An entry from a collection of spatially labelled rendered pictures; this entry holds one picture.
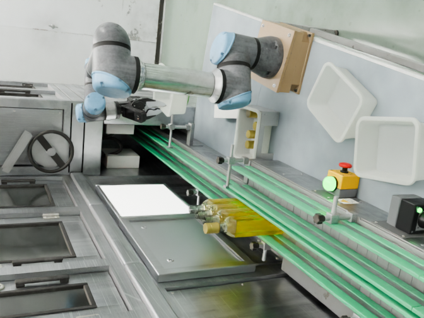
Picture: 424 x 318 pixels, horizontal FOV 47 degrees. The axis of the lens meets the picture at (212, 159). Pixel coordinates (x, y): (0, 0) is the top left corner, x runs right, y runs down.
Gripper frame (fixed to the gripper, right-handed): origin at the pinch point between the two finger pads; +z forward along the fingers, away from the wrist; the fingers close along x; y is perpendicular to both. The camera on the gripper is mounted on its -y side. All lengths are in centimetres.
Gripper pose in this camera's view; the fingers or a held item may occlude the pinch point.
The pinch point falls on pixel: (163, 106)
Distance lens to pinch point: 205.7
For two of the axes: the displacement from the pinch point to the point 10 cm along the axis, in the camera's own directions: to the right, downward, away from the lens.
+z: 9.2, -1.3, 3.7
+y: -3.9, -3.8, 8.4
